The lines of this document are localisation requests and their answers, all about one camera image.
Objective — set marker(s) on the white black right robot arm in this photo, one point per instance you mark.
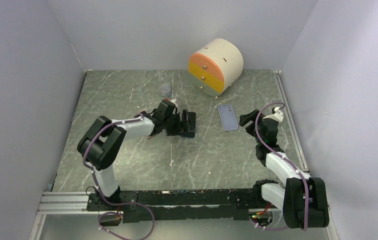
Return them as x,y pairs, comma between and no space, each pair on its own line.
301,198

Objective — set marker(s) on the round cream drawer box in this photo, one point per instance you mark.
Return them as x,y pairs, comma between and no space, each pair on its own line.
216,66

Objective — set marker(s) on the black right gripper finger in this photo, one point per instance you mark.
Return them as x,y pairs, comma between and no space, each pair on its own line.
246,118
251,130

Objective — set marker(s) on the lilac phone case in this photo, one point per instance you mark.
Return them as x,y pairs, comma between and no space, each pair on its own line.
228,117

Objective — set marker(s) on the black base bar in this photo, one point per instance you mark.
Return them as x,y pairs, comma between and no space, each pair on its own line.
238,204

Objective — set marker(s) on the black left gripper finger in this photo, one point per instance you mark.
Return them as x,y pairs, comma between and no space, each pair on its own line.
178,124
186,120

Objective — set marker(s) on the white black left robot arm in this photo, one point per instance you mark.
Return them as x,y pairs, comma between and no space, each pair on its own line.
101,143

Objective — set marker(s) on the blue phone black screen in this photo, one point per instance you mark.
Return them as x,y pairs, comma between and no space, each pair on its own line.
190,134

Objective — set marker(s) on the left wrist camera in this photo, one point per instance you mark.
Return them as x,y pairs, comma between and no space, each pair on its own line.
173,101

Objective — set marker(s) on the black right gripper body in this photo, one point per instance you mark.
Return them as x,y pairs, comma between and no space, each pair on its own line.
259,122

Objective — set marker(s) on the aluminium front rail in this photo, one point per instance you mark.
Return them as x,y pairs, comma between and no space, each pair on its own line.
65,203

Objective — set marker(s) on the aluminium side rail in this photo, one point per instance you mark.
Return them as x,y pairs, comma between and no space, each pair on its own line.
298,147

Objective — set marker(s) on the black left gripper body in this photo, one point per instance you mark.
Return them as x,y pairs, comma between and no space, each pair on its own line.
169,126

